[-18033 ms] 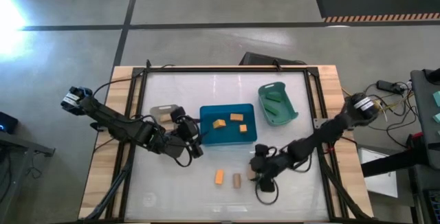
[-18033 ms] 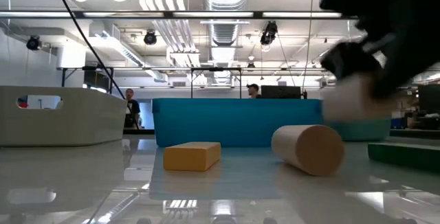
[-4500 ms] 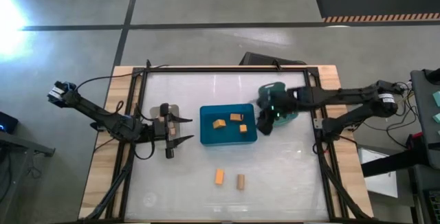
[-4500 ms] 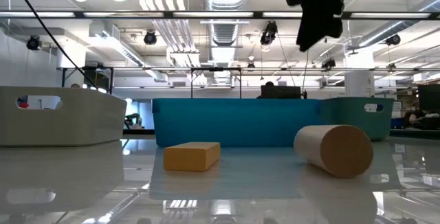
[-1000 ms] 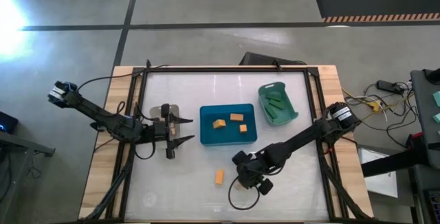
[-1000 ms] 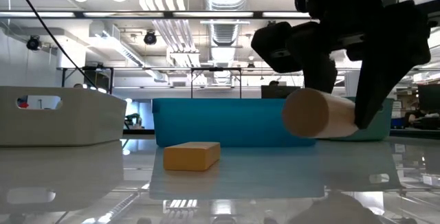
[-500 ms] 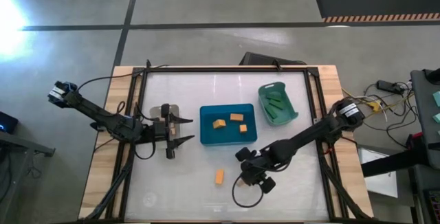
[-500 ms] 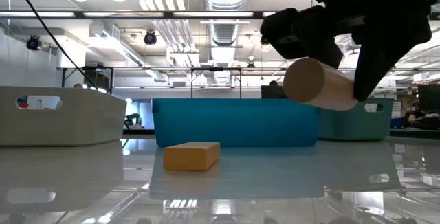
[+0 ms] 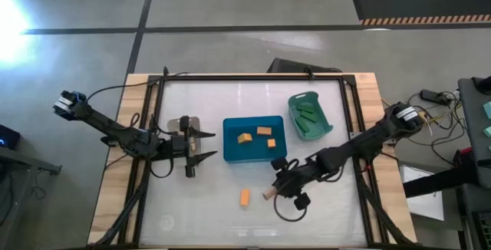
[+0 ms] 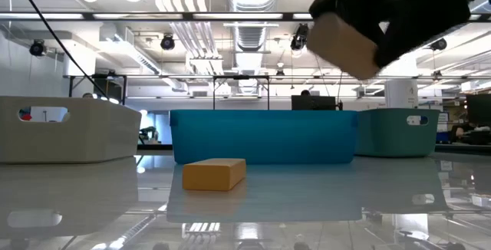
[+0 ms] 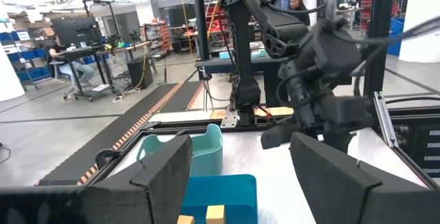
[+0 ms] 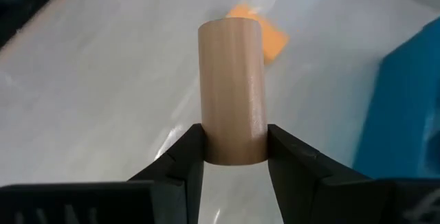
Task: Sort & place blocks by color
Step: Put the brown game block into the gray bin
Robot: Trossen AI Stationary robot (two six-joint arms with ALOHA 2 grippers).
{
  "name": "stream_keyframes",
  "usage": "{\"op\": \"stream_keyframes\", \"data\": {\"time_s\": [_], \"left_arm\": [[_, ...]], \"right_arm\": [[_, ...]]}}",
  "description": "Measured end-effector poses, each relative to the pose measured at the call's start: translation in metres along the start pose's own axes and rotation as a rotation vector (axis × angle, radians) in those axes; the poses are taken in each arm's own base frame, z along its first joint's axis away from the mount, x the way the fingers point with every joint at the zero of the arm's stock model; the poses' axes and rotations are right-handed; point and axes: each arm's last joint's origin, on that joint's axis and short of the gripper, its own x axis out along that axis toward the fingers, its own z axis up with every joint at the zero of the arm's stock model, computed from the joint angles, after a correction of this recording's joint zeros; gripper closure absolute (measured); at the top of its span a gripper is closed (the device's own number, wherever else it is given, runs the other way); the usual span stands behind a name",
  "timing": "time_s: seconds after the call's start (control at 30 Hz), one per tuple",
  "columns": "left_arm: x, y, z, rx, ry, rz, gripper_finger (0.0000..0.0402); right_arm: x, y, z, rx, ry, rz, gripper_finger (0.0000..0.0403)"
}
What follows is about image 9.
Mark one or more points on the black desk brace beam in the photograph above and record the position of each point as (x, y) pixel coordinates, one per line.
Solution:
(433, 183)

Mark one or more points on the dark desk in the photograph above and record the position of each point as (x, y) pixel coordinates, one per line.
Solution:
(475, 127)

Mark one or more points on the black power adapter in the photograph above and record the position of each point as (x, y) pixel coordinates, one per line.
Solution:
(431, 96)

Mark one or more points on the black aluminium table frame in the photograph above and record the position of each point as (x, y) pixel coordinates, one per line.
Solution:
(249, 77)

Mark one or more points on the small orange cube block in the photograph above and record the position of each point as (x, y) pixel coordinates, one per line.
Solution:
(271, 143)

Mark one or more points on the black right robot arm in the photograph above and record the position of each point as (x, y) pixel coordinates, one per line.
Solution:
(364, 146)

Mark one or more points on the small teal box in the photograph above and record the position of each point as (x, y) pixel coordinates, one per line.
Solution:
(488, 110)
(488, 131)

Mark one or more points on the clear plastic bin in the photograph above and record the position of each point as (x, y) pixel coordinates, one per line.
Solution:
(173, 124)

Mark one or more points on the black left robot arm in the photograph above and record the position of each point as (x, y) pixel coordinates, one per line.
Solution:
(111, 129)

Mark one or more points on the teal plastic bin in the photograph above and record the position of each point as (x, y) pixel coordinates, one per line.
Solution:
(322, 128)

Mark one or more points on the blue plastic bin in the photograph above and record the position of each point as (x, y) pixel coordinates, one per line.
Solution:
(253, 154)

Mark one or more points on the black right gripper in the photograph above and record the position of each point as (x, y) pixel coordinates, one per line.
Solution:
(293, 181)

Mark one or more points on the long orange wooden block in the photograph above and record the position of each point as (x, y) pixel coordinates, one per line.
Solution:
(244, 198)
(264, 130)

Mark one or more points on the black device with blue light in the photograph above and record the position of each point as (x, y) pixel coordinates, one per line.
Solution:
(9, 137)

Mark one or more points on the black hazard-striped floor mat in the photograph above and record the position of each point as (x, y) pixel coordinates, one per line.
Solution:
(422, 4)

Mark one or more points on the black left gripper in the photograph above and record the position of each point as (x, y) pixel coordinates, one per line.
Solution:
(180, 146)

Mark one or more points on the black box case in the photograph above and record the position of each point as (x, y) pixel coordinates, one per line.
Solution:
(295, 66)

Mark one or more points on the black frame corner bracket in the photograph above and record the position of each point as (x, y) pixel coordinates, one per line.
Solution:
(349, 80)

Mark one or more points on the white paper sheet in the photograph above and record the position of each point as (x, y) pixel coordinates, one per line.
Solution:
(426, 204)

